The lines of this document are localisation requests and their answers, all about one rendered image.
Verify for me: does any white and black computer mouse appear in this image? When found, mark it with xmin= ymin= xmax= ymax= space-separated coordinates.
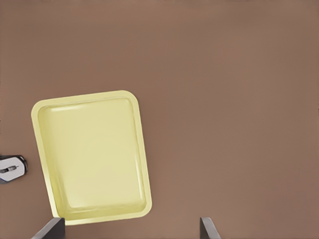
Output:
xmin=0 ymin=154 xmax=28 ymax=186

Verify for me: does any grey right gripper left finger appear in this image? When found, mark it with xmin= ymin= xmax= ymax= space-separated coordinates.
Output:
xmin=30 ymin=217 xmax=66 ymax=239

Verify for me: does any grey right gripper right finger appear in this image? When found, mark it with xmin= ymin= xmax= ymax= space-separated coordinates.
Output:
xmin=200 ymin=217 xmax=222 ymax=239

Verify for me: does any pale yellow rectangular tray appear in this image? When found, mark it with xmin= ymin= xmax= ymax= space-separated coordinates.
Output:
xmin=30 ymin=90 xmax=153 ymax=227

